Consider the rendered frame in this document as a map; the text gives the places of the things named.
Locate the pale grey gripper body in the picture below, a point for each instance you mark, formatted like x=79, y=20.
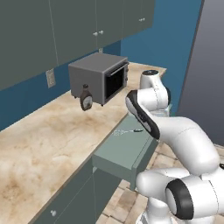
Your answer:
x=166, y=111

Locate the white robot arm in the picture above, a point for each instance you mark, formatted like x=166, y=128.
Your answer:
x=186, y=143

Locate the grey-green open drawer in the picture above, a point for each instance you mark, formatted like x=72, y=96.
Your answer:
x=122, y=148

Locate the tall grey fridge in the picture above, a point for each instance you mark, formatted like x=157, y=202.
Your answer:
x=204, y=67

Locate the brown syrup bottle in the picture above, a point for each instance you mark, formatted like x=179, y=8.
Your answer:
x=86, y=100

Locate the grey toaster oven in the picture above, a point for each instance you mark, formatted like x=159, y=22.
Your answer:
x=87, y=73

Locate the white round cupboard knob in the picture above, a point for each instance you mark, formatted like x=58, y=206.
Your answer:
x=101, y=32
x=143, y=19
x=53, y=213
x=95, y=34
x=140, y=20

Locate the grey-green base cupboard door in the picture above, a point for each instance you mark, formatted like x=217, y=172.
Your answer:
x=106, y=192
x=73, y=198

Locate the white wall socket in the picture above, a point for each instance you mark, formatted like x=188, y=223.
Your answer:
x=100, y=50
x=50, y=78

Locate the narrow grey wall cupboard door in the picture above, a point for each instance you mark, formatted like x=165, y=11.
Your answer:
x=148, y=13

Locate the wide grey wall cupboard door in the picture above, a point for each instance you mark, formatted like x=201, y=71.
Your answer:
x=26, y=38

